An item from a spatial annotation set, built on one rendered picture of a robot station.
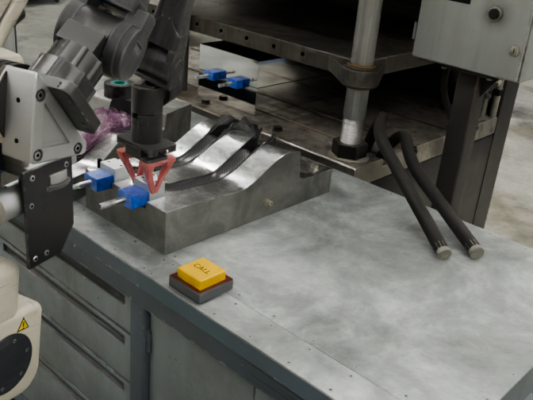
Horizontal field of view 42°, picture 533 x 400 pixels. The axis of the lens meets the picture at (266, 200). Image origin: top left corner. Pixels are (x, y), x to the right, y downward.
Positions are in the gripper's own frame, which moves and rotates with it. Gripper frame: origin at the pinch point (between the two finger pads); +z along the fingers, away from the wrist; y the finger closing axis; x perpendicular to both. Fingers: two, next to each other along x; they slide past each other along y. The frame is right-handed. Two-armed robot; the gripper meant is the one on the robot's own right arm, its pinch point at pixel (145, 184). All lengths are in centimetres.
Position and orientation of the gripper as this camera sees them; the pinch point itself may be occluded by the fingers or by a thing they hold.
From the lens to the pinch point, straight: 133.3
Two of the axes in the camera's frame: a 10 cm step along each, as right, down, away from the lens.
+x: -6.8, 2.4, -7.0
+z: -0.9, 9.1, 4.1
